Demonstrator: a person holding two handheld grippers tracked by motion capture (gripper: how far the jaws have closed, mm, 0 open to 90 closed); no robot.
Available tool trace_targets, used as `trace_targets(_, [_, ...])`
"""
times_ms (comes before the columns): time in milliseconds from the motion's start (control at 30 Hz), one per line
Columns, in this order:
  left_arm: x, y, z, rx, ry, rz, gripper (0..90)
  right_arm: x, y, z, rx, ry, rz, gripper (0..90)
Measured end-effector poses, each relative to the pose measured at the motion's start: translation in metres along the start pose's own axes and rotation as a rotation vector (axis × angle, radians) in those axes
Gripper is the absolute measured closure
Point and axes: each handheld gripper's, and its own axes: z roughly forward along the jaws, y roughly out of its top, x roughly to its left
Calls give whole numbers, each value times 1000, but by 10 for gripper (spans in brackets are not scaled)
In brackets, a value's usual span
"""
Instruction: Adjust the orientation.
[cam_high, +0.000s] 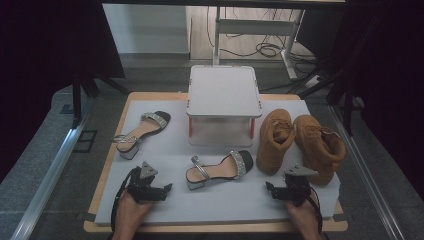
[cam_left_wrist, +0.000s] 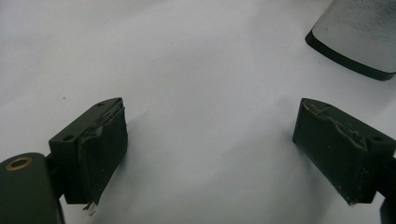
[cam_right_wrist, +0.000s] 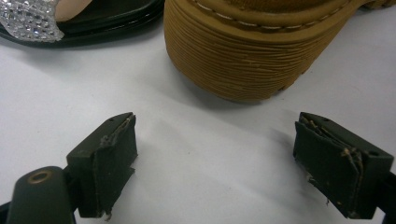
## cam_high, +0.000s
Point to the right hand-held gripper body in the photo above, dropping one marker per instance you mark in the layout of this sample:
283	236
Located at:
296	191

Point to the tan suede boot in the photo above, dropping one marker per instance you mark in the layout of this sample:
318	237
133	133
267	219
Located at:
273	150
320	150

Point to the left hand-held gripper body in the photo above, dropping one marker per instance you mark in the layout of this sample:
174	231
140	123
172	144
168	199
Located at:
141	190

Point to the white power strip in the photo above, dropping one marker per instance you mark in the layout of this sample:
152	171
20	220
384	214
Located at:
314	81

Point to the white two-tier shoe rack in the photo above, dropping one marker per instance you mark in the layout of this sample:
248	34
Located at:
223	90

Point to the aluminium rail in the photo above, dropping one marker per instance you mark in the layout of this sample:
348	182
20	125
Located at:
366	173
50	173

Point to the black tripod stand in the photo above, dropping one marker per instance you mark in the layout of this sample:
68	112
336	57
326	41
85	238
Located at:
77	100

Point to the person's left hand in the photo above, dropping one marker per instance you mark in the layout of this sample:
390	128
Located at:
128	213

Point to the black curtain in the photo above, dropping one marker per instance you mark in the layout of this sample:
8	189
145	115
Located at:
390	83
50	66

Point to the person's right hand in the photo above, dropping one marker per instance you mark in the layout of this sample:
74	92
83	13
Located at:
306	216

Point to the white metal desk frame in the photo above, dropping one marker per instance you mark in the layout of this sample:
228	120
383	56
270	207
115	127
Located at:
253	26

